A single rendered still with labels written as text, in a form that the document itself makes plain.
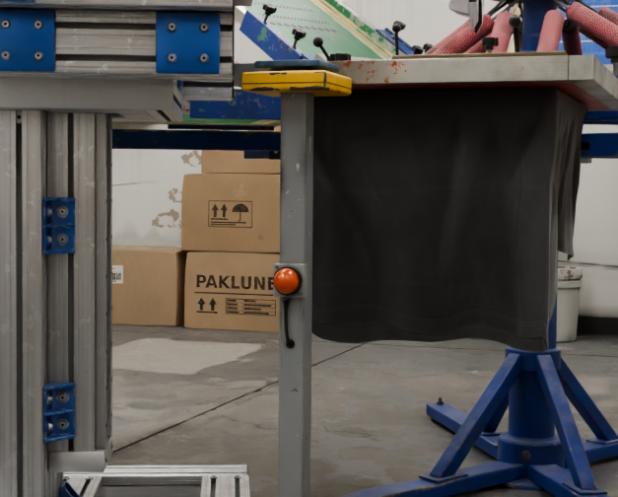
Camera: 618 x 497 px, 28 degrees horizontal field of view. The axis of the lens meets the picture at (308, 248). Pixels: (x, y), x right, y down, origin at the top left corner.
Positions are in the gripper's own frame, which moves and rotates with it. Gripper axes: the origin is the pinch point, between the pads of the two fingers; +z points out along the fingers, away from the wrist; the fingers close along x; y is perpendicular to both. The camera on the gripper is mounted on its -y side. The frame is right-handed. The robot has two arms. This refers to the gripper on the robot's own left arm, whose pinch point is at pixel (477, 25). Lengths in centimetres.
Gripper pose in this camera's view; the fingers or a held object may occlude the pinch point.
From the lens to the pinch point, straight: 258.4
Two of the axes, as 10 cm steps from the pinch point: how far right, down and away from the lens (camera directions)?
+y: -9.5, -0.1, 3.0
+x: -3.0, 0.5, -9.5
